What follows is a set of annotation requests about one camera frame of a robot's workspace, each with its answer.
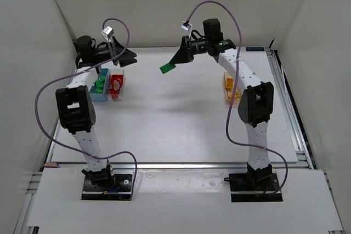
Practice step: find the small green lego brick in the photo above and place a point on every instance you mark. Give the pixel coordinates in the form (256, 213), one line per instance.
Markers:
(100, 84)

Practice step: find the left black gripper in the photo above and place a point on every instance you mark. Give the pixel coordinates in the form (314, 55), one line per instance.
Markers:
(115, 52)

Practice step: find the clear transparent container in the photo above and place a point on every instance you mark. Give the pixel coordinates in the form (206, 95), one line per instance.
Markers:
(117, 97)

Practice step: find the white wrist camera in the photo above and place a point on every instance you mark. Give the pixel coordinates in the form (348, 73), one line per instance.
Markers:
(187, 26)
(108, 33)

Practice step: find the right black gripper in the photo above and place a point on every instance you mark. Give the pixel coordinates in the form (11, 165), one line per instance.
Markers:
(188, 49)

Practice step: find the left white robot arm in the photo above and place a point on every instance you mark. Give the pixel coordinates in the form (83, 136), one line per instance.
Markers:
(75, 104)

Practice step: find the blue container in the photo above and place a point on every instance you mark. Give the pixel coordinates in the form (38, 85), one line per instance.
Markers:
(100, 97)

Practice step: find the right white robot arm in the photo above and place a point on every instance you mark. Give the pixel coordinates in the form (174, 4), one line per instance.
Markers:
(257, 97)

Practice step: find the aluminium table frame rail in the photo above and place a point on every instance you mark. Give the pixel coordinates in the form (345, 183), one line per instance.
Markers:
(294, 122)

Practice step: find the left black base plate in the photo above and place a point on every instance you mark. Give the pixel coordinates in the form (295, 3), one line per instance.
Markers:
(103, 186)

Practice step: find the red round flower lego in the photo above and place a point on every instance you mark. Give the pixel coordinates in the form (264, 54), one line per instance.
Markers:
(114, 91)

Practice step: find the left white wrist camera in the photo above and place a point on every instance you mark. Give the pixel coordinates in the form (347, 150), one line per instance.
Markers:
(108, 33)

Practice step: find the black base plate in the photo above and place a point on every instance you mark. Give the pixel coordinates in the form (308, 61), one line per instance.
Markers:
(103, 186)
(244, 190)

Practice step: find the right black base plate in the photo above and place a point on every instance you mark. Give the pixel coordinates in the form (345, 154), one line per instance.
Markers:
(244, 190)

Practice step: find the yellow rounded lego brick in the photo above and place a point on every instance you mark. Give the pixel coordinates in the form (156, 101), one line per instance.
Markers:
(228, 83)

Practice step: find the amber transparent container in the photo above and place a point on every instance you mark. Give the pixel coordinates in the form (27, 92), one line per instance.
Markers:
(228, 92)

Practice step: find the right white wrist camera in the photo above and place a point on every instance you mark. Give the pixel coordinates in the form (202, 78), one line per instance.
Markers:
(187, 26)

